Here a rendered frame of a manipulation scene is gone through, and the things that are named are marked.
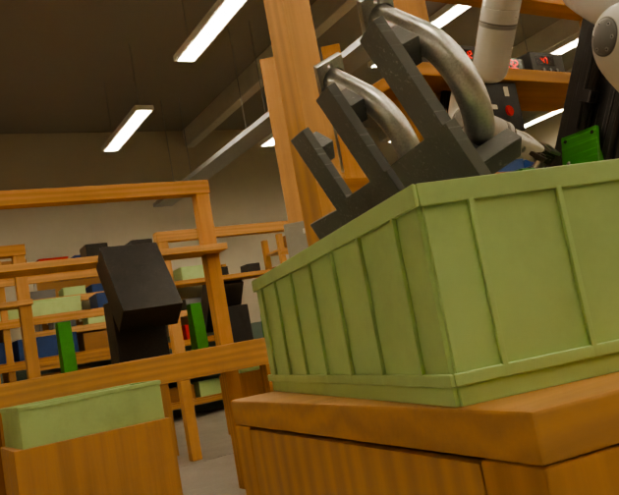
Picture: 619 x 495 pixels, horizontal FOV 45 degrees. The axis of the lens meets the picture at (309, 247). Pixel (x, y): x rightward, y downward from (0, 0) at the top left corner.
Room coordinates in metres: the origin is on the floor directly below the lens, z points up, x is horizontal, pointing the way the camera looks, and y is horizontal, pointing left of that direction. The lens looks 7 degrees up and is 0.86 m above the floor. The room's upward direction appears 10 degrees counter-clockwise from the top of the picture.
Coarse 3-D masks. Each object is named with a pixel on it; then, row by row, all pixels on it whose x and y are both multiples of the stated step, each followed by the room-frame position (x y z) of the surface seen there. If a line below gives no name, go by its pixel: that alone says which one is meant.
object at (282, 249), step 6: (276, 234) 9.28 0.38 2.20; (276, 240) 9.30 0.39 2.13; (282, 240) 9.29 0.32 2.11; (264, 246) 9.64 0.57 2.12; (282, 246) 9.28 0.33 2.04; (264, 252) 9.63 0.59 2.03; (270, 252) 9.51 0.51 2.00; (276, 252) 9.47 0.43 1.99; (282, 252) 9.23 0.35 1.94; (264, 258) 9.66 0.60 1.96; (270, 258) 9.67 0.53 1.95; (282, 258) 9.26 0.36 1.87; (264, 264) 9.68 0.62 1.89; (270, 264) 9.66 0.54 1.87
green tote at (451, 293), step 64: (448, 192) 0.56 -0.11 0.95; (512, 192) 0.58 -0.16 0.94; (576, 192) 0.60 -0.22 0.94; (320, 256) 0.79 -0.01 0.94; (384, 256) 0.64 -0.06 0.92; (448, 256) 0.56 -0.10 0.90; (512, 256) 0.58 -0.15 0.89; (576, 256) 0.59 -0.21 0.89; (320, 320) 0.84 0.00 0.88; (384, 320) 0.66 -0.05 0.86; (448, 320) 0.56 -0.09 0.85; (512, 320) 0.57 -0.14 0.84; (576, 320) 0.59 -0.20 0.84; (320, 384) 0.89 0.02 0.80; (384, 384) 0.68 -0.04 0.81; (448, 384) 0.56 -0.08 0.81; (512, 384) 0.57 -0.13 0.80
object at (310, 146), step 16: (304, 144) 0.99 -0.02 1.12; (320, 144) 0.98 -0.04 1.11; (304, 160) 1.01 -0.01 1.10; (320, 160) 0.98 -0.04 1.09; (320, 176) 1.01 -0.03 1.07; (336, 176) 0.98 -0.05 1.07; (336, 192) 1.00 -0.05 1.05; (352, 192) 0.99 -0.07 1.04; (336, 208) 1.03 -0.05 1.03; (320, 224) 1.09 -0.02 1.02; (336, 224) 1.06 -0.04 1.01
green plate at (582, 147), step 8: (592, 128) 1.93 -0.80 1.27; (568, 136) 2.00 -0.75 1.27; (576, 136) 1.98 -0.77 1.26; (584, 136) 1.95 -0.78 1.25; (592, 136) 1.93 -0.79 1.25; (568, 144) 2.00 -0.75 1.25; (576, 144) 1.97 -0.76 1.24; (584, 144) 1.95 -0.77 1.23; (592, 144) 1.93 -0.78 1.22; (568, 152) 1.99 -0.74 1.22; (576, 152) 1.97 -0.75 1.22; (584, 152) 1.95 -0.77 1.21; (592, 152) 1.92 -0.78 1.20; (600, 152) 1.94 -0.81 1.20; (568, 160) 1.99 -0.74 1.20; (576, 160) 1.97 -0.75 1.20; (584, 160) 1.95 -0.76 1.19; (592, 160) 1.92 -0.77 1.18; (600, 160) 1.92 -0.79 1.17
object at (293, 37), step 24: (264, 0) 1.93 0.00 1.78; (288, 0) 1.88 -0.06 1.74; (408, 0) 2.12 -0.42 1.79; (288, 24) 1.87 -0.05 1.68; (312, 24) 1.92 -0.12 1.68; (288, 48) 1.88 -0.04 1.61; (312, 48) 1.91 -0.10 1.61; (288, 72) 1.89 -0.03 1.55; (312, 72) 1.90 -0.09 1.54; (288, 96) 1.91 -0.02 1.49; (312, 96) 1.89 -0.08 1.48; (288, 120) 1.93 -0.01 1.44; (312, 120) 1.88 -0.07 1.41; (408, 120) 2.11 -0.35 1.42; (336, 168) 1.91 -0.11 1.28; (312, 192) 1.89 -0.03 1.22; (312, 216) 1.90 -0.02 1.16; (312, 240) 1.92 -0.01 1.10
